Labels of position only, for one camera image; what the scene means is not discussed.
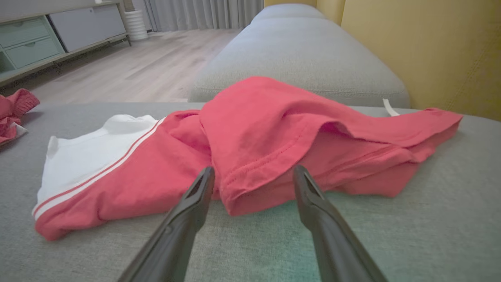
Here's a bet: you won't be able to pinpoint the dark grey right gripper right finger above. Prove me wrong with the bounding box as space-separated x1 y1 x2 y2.
294 165 388 282

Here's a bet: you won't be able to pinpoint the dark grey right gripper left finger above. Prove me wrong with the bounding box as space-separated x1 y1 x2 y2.
117 166 216 282

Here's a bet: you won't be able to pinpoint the red shirt with white panel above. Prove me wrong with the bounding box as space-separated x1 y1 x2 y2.
32 76 463 241

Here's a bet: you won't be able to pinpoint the red garment with white stripe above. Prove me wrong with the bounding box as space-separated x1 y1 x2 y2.
0 89 40 145

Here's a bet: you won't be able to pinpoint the grey fabric sofa seat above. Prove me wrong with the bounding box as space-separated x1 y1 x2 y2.
0 102 501 282

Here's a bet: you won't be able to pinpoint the grey fabric sofa section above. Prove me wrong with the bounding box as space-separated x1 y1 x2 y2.
188 4 410 108

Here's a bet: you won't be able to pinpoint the wooden media cabinet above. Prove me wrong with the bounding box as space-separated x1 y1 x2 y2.
0 0 132 87

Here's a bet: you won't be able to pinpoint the grey curtain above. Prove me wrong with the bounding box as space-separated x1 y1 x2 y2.
145 0 265 32

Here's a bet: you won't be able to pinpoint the grey cabinet door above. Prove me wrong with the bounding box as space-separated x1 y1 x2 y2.
49 4 126 52

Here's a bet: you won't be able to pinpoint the pale green cabinet drawer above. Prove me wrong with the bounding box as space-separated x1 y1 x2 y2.
5 36 65 69
0 18 50 48

